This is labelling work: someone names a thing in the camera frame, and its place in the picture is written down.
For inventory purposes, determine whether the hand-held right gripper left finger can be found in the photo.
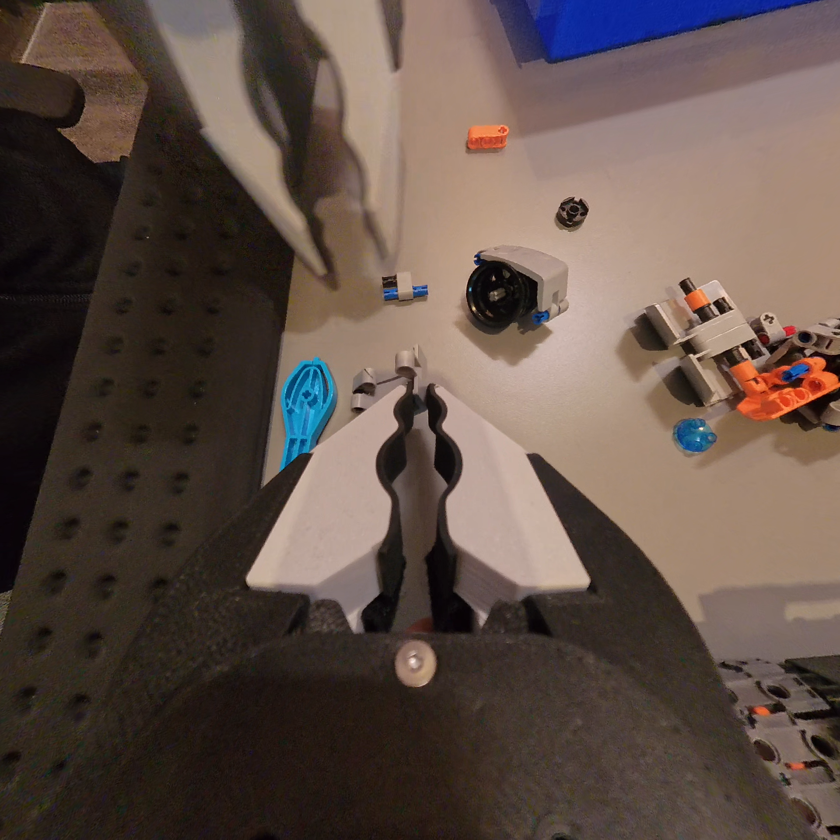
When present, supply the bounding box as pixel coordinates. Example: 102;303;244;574
247;384;410;618

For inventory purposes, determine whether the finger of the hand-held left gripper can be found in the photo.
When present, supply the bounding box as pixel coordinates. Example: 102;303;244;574
296;0;405;257
145;0;336;283

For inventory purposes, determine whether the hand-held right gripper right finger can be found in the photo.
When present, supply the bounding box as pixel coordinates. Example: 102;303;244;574
423;384;592;618

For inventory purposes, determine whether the grey axle connector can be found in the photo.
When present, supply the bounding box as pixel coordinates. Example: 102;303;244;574
351;346;425;412

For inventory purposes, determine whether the grey sleeve with blue pins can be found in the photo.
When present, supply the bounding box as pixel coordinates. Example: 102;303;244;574
381;273;430;304

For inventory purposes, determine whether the light blue paddle piece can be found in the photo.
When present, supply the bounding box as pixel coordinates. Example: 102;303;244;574
280;359;340;471

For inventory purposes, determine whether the blue transparent round stud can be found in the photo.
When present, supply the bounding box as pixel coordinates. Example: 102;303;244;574
672;418;718;455

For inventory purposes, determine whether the black dimpled foam mat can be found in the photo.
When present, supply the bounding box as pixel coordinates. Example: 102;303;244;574
0;79;296;840

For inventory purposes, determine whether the small grey orange brick assembly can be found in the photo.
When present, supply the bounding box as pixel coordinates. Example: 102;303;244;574
638;276;840;431

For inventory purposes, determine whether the blue storage bin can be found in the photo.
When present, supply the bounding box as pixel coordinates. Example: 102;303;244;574
493;0;821;64

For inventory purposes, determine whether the large grey tracked brick vehicle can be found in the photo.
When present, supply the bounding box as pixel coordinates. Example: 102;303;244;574
716;654;840;840

